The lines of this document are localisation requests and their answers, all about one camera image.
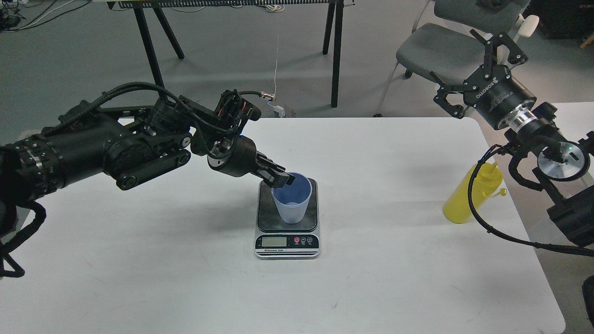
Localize cables on floor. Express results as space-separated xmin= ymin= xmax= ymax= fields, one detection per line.
xmin=0 ymin=0 xmax=89 ymax=32

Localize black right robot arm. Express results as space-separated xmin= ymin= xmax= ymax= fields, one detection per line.
xmin=430 ymin=30 xmax=593 ymax=257

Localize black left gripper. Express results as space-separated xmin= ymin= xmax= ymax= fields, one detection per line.
xmin=207 ymin=136 xmax=296 ymax=188

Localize yellow squeeze seasoning bottle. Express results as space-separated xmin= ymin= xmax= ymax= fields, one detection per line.
xmin=442 ymin=162 xmax=507 ymax=225

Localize white hanging cable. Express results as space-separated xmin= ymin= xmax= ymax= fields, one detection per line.
xmin=268 ymin=9 xmax=280 ymax=108

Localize grey office chair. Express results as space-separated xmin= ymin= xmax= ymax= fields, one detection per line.
xmin=395 ymin=0 xmax=529 ymax=84

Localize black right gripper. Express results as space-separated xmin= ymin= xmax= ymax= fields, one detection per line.
xmin=429 ymin=29 xmax=538 ymax=130

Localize black table with trestle legs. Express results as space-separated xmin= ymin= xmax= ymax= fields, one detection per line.
xmin=106 ymin=0 xmax=355 ymax=108

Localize digital kitchen scale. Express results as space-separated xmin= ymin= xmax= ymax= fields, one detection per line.
xmin=254 ymin=178 xmax=321 ymax=259

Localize white power adapter on floor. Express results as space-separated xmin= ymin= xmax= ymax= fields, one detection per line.
xmin=272 ymin=105 xmax=296 ymax=118

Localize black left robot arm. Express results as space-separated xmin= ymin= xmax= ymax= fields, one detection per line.
xmin=0 ymin=82 xmax=295 ymax=277

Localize blue ribbed plastic cup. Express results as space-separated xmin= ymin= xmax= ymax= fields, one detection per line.
xmin=271 ymin=173 xmax=313 ymax=224

